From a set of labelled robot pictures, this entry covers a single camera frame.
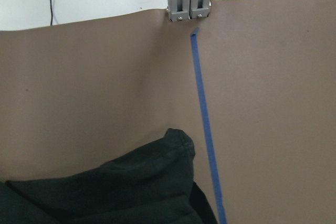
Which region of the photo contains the black graphic t-shirt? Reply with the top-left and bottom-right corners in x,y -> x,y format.
1,129 -> 217,223

